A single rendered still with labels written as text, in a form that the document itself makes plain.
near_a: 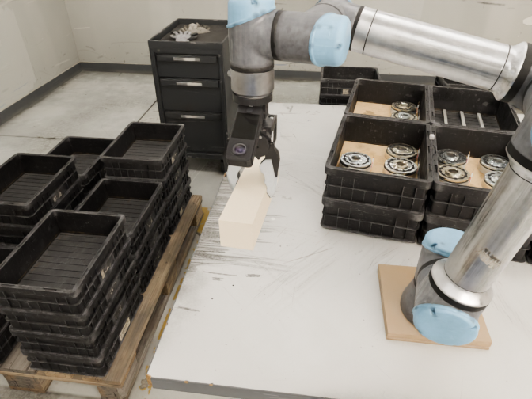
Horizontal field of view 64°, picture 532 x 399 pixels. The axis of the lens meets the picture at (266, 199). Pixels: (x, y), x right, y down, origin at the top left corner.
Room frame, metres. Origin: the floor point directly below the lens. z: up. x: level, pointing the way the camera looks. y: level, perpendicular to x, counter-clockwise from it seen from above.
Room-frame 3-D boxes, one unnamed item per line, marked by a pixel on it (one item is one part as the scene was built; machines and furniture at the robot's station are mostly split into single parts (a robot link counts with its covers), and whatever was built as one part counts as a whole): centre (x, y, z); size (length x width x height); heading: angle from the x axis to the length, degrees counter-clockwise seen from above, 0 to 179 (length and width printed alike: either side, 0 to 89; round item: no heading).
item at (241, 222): (0.70, 0.03, 1.07); 0.24 x 0.06 x 0.06; 168
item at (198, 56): (2.82, 0.43, 0.45); 0.60 x 0.45 x 0.90; 173
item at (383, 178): (1.20, -0.37, 0.92); 0.40 x 0.30 x 0.02; 163
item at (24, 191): (1.54, 1.05, 0.37); 0.40 x 0.30 x 0.45; 173
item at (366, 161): (1.22, -0.30, 0.86); 0.10 x 0.10 x 0.01
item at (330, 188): (1.20, -0.37, 0.87); 0.40 x 0.30 x 0.11; 163
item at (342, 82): (2.90, -0.58, 0.37); 0.40 x 0.30 x 0.45; 83
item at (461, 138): (1.11, -0.65, 0.87); 0.40 x 0.30 x 0.11; 163
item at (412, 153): (1.28, -0.46, 0.86); 0.10 x 0.10 x 0.01
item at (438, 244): (0.70, -0.40, 0.89); 0.13 x 0.12 x 0.14; 160
